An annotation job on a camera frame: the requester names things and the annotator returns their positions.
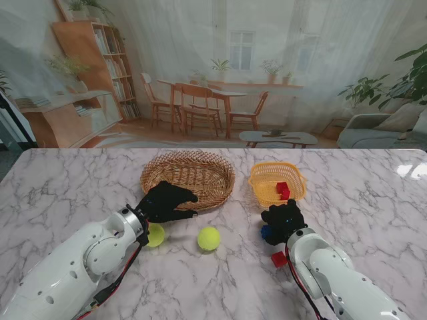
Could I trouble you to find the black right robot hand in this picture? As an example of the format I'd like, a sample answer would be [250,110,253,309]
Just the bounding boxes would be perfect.
[260,199,308,247]

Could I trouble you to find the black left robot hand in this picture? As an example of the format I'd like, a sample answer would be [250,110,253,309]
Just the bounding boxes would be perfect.
[136,181,199,224]

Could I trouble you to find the yellow-green tennis ball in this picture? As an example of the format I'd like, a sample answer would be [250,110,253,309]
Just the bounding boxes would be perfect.
[146,223,166,247]
[197,226,221,251]

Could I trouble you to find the yellow plastic mesh basket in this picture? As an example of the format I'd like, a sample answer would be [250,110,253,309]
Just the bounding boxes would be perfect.
[248,161,308,206]

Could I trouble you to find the brown oval wicker basket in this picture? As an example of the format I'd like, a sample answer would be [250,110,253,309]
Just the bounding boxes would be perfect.
[139,150,236,213]

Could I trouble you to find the printed room scene backdrop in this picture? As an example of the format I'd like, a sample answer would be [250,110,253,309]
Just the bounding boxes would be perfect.
[0,0,427,149]

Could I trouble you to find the red black right arm cable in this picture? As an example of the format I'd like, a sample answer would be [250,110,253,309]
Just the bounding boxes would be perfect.
[285,246,326,320]

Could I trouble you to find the red black arm cable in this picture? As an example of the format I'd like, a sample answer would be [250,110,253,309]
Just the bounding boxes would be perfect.
[71,231,147,320]
[285,246,326,320]

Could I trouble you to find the red black left arm cable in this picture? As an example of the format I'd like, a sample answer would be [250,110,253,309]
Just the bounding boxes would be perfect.
[71,231,147,320]

